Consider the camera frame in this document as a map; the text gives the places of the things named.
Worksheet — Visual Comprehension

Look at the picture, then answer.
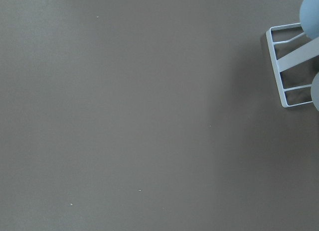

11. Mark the grey blue cup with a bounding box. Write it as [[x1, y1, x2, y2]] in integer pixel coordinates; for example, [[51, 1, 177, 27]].
[[311, 73, 319, 111]]

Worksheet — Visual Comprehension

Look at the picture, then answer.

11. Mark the light blue cup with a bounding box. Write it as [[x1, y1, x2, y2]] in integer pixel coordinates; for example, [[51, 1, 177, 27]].
[[299, 0, 319, 39]]

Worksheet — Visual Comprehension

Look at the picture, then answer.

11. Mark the white wire cup rack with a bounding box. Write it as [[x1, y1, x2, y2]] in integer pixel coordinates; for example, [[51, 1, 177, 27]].
[[266, 23, 319, 108]]

